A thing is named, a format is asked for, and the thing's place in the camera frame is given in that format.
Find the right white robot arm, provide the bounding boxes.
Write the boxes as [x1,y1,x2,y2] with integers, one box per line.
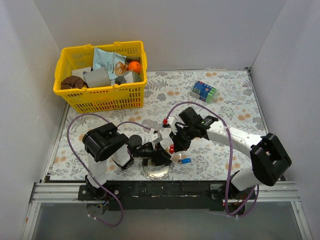
[163,107,292,199]

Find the orange fruit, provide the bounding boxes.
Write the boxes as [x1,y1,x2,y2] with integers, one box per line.
[128,61,142,74]

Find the aluminium frame rail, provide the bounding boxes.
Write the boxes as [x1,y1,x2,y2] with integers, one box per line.
[29,181,301,204]

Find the silver key with blue tag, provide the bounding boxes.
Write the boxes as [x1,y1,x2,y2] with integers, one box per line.
[178,153,182,164]

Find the grey paper cup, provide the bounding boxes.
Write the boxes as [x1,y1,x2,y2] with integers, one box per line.
[83,67,111,88]

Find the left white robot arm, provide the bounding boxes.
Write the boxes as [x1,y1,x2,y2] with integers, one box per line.
[82,123,172,200]

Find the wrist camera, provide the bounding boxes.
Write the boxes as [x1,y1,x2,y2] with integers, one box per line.
[149,128,163,145]
[162,116,178,135]

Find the floral table mat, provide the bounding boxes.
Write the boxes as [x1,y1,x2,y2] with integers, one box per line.
[49,70,267,181]

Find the metal disc with keyrings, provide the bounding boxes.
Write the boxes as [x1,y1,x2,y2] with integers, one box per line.
[142,159,170,179]

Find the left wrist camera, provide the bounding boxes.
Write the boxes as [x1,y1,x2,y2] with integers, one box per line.
[149,128,163,145]

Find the blue green sponge pack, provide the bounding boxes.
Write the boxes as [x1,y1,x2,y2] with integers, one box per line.
[191,81,217,103]

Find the light blue chips bag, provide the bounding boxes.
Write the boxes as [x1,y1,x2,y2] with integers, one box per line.
[92,47,128,80]

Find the white box in basket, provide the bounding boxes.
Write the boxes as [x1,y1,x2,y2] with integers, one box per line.
[71,66,92,78]

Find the brown round pastry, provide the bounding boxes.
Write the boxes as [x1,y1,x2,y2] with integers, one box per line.
[60,75,86,90]

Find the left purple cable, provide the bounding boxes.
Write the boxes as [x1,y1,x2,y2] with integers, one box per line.
[66,112,157,227]

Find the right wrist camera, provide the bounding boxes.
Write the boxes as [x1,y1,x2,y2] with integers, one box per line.
[162,116,178,135]

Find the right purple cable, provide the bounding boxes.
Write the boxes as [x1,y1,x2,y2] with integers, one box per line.
[163,101,260,217]

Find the yellow plastic basket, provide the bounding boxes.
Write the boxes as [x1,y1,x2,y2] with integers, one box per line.
[53,40,147,113]

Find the blue key tag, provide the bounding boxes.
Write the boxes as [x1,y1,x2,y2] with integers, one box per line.
[180,158,191,164]

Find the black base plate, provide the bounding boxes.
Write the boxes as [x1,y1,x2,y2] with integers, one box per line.
[77,179,258,212]

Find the purple cable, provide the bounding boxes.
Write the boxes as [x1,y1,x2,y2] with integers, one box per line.
[163,101,260,217]
[66,112,157,227]

